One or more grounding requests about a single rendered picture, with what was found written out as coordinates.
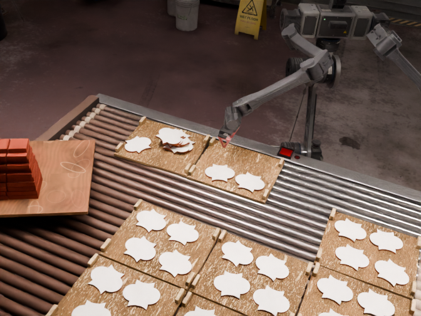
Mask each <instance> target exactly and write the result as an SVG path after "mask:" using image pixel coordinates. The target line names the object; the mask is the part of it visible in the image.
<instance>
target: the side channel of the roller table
mask: <svg viewBox="0 0 421 316"><path fill-rule="evenodd" d="M98 103H100V101H99V97H96V96H93V95H90V96H89V97H87V98H86V99H85V100H84V101H82V102H81V103H80V104H79V105H78V106H76V107H75V108H74V109H73V110H72V111H70V112H69V113H68V114H66V115H65V116H64V117H63V118H62V119H61V120H59V121H58V122H57V123H55V124H54V125H53V126H52V127H51V128H49V129H48V130H47V131H46V132H45V133H43V134H42V135H41V136H40V137H38V138H37V139H36V140H35V141H53V140H56V139H58V140H59V139H60V136H61V135H62V134H63V135H65V132H66V131H67V130H71V126H72V125H76V123H77V121H79V120H80V121H81V118H82V117H83V116H86V115H87V113H88V112H91V110H92V108H96V105H97V104H98Z"/></svg>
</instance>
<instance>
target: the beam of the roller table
mask: <svg viewBox="0 0 421 316"><path fill-rule="evenodd" d="M96 97H99V101H100V104H104V105H107V106H108V107H112V108H115V109H118V110H122V111H124V112H128V113H132V114H134V115H138V116H140V117H146V119H150V120H154V121H156V122H160V123H163V124H166V125H169V126H173V127H176V128H178V129H182V130H186V131H189V132H193V133H196V134H200V135H204V136H207V134H209V135H210V137H211V138H213V137H215V138H216V140H219V139H218V138H217V136H218V134H219V131H220V130H218V129H214V128H212V127H208V126H205V125H201V124H198V123H195V122H191V121H189V120H185V119H182V118H178V117H175V116H173V115H169V114H166V113H162V112H159V111H156V110H152V109H150V108H146V107H143V106H139V105H136V104H133V103H130V102H126V101H123V100H119V99H117V98H113V97H109V96H107V95H103V94H101V93H99V94H98V95H97V96H96ZM229 144H231V145H235V146H238V147H242V148H244V149H248V150H251V151H254V152H258V153H260V154H264V155H268V156H271V157H274V158H277V159H281V158H282V157H280V156H277V154H278V152H279V150H280V148H277V147H273V146H271V145H267V144H263V143H260V142H257V141H255V140H251V139H247V138H244V137H241V136H238V135H234V136H233V138H231V140H230V141H229ZM296 155H298V156H300V159H295V158H294V157H295V156H296ZM284 161H285V162H288V163H291V164H294V165H297V166H301V167H304V168H307V169H311V170H313V171H316V172H320V173H323V174H326V175H329V176H333V177H336V178H339V179H342V180H345V181H349V182H352V183H355V184H359V185H361V186H365V187H369V188H371V189H374V190H377V191H381V192H384V193H387V194H391V195H393V196H397V197H400V198H403V199H407V200H409V201H413V202H415V203H419V204H421V191H417V190H414V189H411V188H408V187H405V186H401V185H398V184H394V183H392V182H388V181H384V180H382V179H378V178H376V177H372V176H368V175H365V174H362V173H359V172H355V171H352V170H349V169H345V168H342V167H339V166H335V165H333V164H329V163H326V162H323V161H319V160H316V159H312V158H310V157H306V156H303V155H300V154H296V153H294V154H293V156H292V158H291V160H289V159H286V158H284Z"/></svg>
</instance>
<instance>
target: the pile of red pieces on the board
mask: <svg viewBox="0 0 421 316"><path fill-rule="evenodd" d="M32 151H33V150H32V147H31V146H30V145H29V139H11V140H10V139H0V200H8V198H9V199H38V198H39V192H40V189H41V184H42V181H43V178H42V175H41V171H40V168H39V165H38V161H37V160H36V159H35V154H34V153H33V152H32Z"/></svg>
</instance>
